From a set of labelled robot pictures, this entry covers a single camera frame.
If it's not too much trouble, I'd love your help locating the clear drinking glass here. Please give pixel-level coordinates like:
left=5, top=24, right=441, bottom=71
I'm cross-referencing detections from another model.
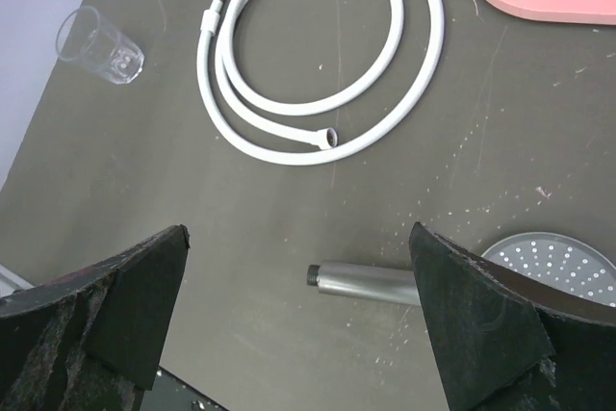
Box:
left=55, top=6, right=144, bottom=85

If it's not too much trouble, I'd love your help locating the grey shower head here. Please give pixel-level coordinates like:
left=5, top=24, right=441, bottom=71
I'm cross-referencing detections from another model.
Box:
left=306, top=232, right=615, bottom=307

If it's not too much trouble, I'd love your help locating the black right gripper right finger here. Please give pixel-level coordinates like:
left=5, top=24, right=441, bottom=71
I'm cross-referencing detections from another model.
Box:
left=409, top=223, right=615, bottom=410

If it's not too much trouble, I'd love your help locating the white shower hose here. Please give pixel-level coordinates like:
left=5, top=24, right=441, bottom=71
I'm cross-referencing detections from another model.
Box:
left=195, top=0, right=446, bottom=167

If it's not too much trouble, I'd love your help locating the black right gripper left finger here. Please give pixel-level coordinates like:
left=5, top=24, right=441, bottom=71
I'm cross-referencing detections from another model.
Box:
left=1, top=224, right=190, bottom=410

